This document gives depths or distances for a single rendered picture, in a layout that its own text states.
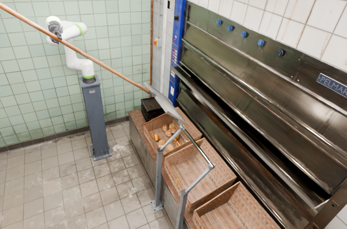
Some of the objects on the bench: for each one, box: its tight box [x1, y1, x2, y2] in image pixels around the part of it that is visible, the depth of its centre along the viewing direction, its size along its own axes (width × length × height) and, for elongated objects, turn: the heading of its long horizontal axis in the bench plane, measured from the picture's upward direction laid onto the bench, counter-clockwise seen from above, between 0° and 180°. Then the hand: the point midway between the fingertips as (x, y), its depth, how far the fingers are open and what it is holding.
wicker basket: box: [144, 107, 202, 165], centre depth 265 cm, size 49×56×28 cm
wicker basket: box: [164, 137, 237, 214], centre depth 223 cm, size 49×56×28 cm
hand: (58, 38), depth 154 cm, fingers closed on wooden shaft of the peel, 3 cm apart
